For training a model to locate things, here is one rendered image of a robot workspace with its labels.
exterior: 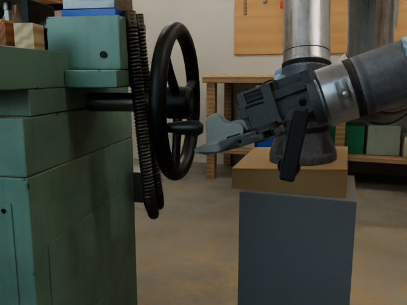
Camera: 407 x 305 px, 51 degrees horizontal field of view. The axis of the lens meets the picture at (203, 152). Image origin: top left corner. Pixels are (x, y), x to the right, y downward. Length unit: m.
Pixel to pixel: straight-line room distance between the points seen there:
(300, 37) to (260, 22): 3.22
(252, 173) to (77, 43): 0.60
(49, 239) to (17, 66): 0.28
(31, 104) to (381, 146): 3.09
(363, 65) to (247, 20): 3.42
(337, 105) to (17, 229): 0.51
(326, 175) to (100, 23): 0.68
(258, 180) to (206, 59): 3.05
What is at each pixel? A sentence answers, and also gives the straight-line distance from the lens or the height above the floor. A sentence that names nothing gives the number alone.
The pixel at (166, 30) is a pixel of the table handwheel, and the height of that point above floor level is 0.93.
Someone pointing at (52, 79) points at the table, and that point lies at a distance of 0.74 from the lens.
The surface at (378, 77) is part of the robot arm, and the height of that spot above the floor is 0.86.
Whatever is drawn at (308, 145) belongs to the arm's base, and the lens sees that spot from 1.17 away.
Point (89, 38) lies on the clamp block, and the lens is 0.77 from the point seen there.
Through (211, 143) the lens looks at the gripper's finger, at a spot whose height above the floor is 0.75.
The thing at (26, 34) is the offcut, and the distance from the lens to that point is 0.73.
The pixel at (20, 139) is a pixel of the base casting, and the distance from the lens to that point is 0.67.
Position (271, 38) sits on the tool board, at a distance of 3.98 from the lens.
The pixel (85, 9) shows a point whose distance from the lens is 0.79.
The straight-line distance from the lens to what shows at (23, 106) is 0.69.
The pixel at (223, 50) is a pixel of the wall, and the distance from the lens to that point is 4.09.
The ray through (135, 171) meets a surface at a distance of 1.09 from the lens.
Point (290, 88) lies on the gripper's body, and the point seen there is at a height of 0.84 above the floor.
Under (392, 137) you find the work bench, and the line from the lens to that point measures 3.53.
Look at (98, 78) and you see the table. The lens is 0.74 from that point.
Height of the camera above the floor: 0.86
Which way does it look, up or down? 10 degrees down
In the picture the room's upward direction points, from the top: straight up
